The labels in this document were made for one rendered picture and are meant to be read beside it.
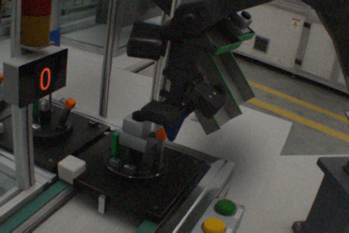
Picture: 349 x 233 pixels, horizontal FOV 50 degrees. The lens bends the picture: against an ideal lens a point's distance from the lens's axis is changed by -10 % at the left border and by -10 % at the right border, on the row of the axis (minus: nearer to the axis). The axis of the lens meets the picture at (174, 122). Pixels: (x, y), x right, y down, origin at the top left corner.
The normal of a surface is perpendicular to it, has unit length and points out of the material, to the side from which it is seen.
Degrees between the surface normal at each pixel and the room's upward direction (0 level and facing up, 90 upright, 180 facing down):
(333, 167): 0
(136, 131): 90
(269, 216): 0
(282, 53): 90
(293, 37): 90
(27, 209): 0
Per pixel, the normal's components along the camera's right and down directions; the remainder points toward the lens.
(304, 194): 0.14, -0.88
